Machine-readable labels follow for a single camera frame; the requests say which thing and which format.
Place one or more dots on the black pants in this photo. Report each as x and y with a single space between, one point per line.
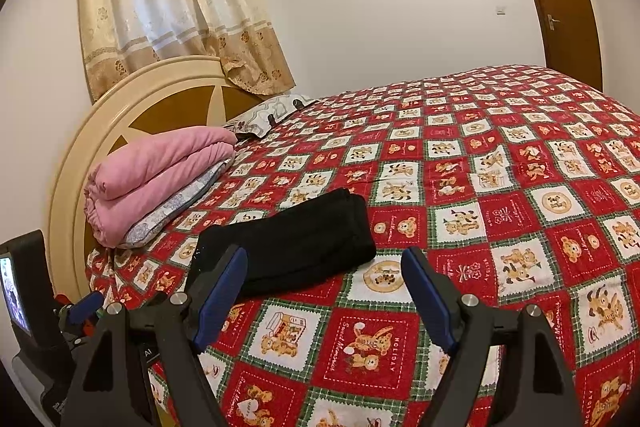
293 249

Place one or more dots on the white patterned pillow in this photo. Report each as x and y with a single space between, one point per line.
262 118

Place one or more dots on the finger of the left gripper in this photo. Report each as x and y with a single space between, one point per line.
84 309

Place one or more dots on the cream wooden headboard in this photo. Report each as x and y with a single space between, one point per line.
176 93

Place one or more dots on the grey patterned pillow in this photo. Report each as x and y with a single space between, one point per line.
144 231

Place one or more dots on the brown wooden door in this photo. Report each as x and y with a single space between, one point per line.
574 47

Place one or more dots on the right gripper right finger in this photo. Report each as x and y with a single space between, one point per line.
435 298

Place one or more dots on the red patchwork bedspread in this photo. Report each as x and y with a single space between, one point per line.
519 183

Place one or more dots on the pink folded blanket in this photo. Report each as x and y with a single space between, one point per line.
134 180

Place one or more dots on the white wall switch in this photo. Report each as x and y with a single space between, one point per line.
501 10

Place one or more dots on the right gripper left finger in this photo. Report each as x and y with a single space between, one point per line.
213 294

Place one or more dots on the silver door handle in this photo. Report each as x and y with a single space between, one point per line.
552 22

